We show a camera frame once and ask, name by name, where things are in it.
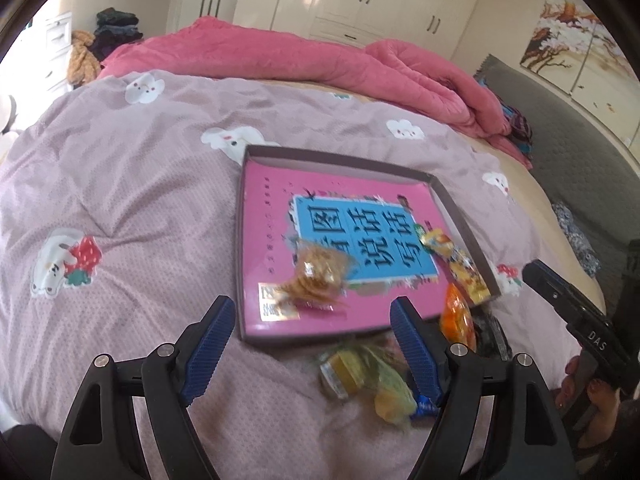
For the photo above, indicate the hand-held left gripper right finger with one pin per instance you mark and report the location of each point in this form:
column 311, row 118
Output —
column 415, row 355

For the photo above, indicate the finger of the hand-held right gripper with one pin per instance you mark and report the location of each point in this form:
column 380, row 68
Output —
column 545, row 285

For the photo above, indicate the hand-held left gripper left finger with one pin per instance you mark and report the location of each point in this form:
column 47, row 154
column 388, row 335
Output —
column 210, row 350

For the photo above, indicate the green pastry packet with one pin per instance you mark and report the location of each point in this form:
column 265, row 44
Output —
column 392, row 390

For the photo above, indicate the blue cookie packet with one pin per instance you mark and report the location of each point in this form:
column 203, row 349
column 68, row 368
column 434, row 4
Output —
column 425, row 406

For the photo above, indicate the black snack packet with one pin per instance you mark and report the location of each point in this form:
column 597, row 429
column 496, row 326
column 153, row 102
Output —
column 492, row 335

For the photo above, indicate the clear packet of gummy sweets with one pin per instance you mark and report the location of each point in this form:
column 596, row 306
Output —
column 342, row 372

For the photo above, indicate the yellow orange printed snack packet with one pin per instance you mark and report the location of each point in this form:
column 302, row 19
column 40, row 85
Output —
column 460, row 267

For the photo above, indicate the clear packet of golden crackers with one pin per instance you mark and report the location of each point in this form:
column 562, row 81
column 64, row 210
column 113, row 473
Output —
column 315, row 275

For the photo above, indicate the grey cardboard tray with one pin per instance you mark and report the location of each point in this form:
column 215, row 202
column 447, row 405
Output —
column 350, row 159

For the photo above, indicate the person's right hand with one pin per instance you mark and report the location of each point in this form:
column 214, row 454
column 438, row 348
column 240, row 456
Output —
column 595, row 392

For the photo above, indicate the dark patterned cloth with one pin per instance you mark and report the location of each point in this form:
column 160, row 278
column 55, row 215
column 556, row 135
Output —
column 575, row 237

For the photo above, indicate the grey padded headboard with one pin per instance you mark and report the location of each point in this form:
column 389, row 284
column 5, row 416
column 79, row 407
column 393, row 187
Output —
column 565, row 135

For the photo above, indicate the colourful striped clothing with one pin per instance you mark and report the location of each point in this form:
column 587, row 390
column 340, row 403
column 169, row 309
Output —
column 520, row 125

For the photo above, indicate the purple printed quilt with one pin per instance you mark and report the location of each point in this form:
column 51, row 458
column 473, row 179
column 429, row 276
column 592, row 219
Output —
column 125, row 210

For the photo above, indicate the pink fleece blanket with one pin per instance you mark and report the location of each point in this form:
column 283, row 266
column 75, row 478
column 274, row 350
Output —
column 300, row 55

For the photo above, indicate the brown plush toy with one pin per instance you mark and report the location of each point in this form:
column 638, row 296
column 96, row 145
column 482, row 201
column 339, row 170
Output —
column 82, row 60

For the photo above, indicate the pile of dark clothes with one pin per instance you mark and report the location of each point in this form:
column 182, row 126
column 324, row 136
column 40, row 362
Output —
column 115, row 30

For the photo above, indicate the white drawer cabinet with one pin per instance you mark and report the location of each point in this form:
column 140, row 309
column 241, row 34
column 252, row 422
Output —
column 55, row 50

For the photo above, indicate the blossom wall painting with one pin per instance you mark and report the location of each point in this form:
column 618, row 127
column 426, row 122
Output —
column 575, row 45

